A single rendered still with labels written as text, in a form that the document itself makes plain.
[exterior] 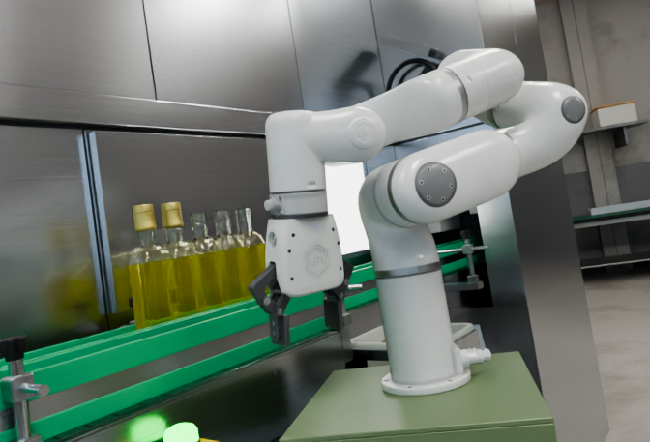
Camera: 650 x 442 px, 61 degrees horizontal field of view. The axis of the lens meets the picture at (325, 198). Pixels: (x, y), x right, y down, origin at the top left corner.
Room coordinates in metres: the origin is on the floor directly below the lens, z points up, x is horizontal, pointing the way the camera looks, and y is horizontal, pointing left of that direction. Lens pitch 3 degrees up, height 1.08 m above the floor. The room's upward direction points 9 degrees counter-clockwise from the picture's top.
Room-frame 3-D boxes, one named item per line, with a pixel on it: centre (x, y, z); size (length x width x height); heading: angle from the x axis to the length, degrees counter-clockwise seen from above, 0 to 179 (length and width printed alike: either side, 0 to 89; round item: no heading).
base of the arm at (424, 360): (0.80, -0.12, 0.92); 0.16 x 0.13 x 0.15; 88
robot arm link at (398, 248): (0.79, -0.10, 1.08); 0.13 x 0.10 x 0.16; 20
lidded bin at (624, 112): (6.72, -3.65, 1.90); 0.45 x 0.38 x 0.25; 78
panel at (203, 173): (1.37, 0.14, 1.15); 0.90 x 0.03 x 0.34; 143
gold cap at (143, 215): (0.93, 0.31, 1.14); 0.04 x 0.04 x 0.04
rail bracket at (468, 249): (1.61, -0.37, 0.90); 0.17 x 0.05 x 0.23; 53
